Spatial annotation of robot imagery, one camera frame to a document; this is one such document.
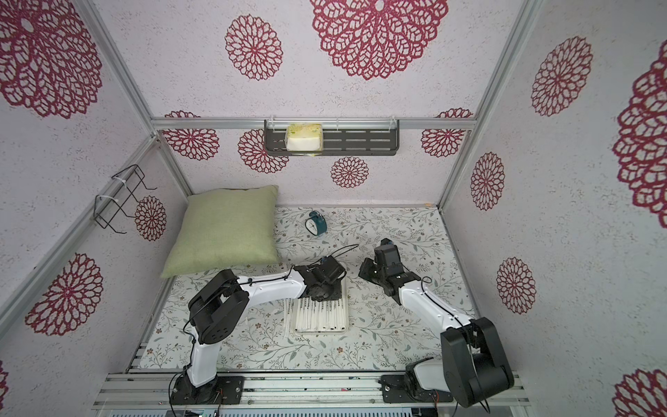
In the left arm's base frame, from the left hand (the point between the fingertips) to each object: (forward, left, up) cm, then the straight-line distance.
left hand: (337, 293), depth 92 cm
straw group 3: (-8, +2, 0) cm, 8 cm away
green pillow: (+21, +41, +11) cm, 48 cm away
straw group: (-8, +12, 0) cm, 14 cm away
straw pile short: (-8, +8, 0) cm, 11 cm away
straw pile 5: (-7, +1, -1) cm, 7 cm away
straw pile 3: (-7, +7, 0) cm, 10 cm away
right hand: (+6, -7, +9) cm, 13 cm away
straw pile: (-8, +13, 0) cm, 15 cm away
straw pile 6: (-7, -2, 0) cm, 8 cm away
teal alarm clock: (+28, +8, +5) cm, 30 cm away
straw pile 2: (-7, +10, 0) cm, 12 cm away
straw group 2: (-8, +5, 0) cm, 9 cm away
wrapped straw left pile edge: (-7, +17, 0) cm, 18 cm away
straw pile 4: (-8, +4, 0) cm, 9 cm away
